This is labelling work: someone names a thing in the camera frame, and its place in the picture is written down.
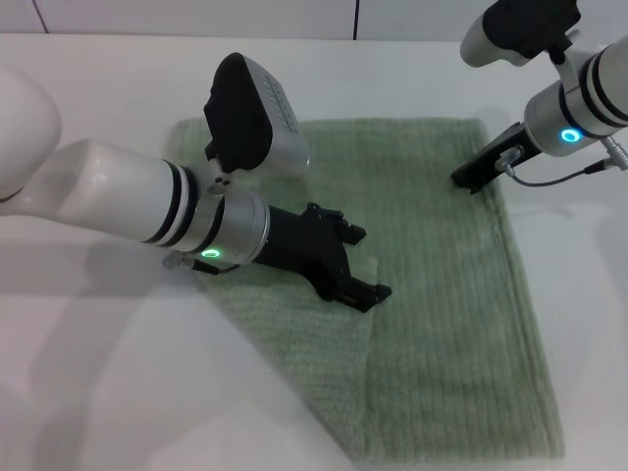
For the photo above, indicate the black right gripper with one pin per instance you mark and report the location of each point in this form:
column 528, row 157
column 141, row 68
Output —
column 498, row 154

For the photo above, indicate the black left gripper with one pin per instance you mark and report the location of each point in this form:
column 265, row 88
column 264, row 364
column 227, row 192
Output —
column 304, row 245

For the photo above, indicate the green ribbed towel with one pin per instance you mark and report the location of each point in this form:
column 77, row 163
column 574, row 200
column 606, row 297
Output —
column 432, row 275

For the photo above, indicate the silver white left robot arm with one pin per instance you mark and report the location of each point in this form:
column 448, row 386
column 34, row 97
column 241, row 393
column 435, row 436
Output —
column 122, row 191

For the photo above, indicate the right wrist camera housing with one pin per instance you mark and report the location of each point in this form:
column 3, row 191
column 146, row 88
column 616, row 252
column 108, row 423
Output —
column 520, row 24

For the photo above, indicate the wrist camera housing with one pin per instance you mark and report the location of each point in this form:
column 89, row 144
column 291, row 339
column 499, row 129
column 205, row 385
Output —
column 520, row 24
column 255, row 127

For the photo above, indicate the left wrist camera housing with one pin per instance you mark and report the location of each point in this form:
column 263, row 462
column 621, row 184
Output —
column 255, row 127

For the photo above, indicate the black vertical wall strip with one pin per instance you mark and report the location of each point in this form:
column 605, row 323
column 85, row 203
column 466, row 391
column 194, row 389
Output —
column 355, row 19

